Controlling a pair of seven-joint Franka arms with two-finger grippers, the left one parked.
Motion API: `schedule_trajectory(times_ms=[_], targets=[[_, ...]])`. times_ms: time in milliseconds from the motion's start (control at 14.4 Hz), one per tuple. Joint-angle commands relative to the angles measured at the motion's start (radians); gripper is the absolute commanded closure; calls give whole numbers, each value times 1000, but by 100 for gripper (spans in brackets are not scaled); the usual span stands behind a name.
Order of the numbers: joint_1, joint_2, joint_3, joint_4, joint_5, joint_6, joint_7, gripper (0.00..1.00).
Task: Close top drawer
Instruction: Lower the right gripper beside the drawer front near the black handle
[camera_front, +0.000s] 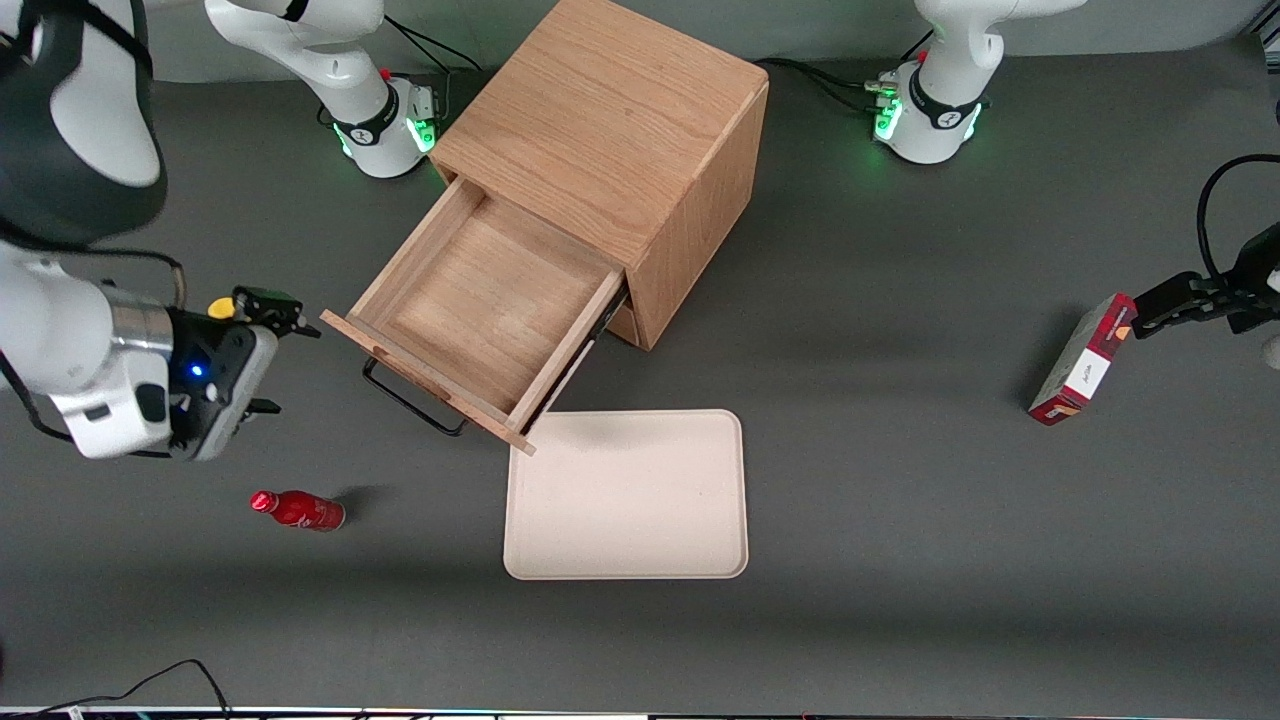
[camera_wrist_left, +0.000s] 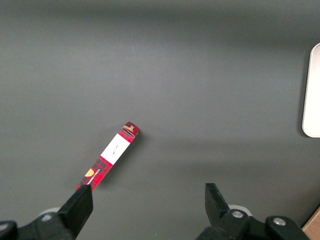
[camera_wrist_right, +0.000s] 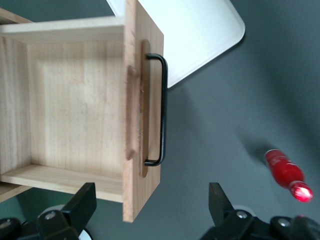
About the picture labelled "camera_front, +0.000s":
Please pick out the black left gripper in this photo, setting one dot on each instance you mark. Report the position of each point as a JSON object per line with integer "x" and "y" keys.
{"x": 1256, "y": 267}

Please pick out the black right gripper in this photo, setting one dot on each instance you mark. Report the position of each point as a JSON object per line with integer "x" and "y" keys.
{"x": 232, "y": 350}

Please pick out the light wooden drawer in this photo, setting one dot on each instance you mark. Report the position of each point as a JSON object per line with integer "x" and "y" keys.
{"x": 480, "y": 300}

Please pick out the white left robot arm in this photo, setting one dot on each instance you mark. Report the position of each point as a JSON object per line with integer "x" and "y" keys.
{"x": 950, "y": 90}

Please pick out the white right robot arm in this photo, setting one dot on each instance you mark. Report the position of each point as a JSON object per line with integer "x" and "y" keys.
{"x": 70, "y": 330}

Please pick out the yellow toy lemon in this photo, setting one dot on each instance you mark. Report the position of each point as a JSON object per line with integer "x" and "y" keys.
{"x": 219, "y": 308}

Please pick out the red and white carton box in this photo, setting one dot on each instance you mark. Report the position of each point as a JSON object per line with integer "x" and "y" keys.
{"x": 1085, "y": 365}

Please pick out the red bottle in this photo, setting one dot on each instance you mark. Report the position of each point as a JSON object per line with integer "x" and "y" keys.
{"x": 300, "y": 510}

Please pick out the beige plastic tray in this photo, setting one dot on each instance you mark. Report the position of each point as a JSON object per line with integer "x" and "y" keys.
{"x": 625, "y": 495}

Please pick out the light wooden cabinet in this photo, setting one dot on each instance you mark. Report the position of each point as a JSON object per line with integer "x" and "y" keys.
{"x": 600, "y": 120}

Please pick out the aluminium frame profile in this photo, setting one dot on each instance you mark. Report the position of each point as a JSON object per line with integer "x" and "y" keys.
{"x": 1265, "y": 35}

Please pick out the black drawer slide rail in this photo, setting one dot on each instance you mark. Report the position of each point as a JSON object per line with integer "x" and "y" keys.
{"x": 607, "y": 318}

